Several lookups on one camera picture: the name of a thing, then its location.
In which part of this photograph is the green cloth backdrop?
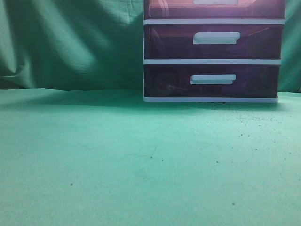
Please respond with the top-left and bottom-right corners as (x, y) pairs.
(0, 0), (301, 93)

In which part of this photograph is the green cloth table cover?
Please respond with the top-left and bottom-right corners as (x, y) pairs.
(0, 89), (301, 226)

